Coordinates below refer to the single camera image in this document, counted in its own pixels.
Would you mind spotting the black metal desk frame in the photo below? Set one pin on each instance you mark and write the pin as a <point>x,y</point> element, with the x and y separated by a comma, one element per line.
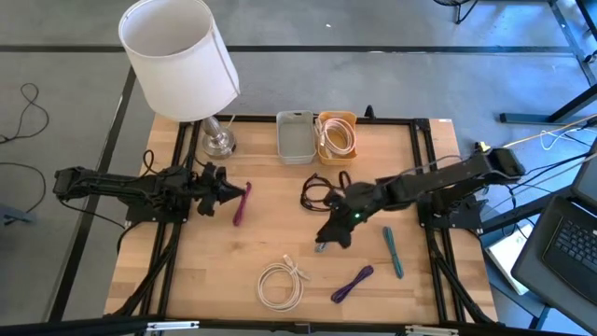
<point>527,118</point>

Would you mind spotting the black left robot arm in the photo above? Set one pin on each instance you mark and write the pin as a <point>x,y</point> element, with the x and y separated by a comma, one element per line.
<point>116,184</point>

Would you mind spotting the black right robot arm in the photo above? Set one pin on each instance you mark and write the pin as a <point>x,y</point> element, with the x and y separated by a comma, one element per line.
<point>448,179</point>

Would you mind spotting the white flat box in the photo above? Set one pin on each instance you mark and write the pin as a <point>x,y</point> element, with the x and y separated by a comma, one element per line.
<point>506,254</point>

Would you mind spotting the black table edge clamp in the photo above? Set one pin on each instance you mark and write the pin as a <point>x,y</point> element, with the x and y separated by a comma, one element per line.
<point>370,112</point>

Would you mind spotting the black open laptop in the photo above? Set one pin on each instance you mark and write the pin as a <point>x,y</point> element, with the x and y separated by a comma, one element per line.
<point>573,242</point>

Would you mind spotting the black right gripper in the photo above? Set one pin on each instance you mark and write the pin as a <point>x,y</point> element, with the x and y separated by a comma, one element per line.
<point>356,203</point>

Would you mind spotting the orange plastic bin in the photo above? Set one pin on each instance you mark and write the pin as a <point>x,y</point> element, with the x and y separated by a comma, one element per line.
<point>336,161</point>

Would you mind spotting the white shade chrome table lamp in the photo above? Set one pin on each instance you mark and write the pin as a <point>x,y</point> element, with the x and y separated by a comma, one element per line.
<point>177,60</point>

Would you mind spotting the grey plastic bin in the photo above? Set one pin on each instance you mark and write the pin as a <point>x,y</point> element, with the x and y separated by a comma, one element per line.
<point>296,140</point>

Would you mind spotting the silver metal frame bracket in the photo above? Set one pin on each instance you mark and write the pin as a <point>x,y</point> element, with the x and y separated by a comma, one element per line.
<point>172,326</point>
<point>431,331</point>

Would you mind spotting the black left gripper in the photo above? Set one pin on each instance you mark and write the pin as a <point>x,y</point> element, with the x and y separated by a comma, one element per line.
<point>207,189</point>

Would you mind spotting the black aluminium rig frame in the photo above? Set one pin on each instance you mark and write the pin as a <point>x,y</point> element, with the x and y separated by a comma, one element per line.
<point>396,121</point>

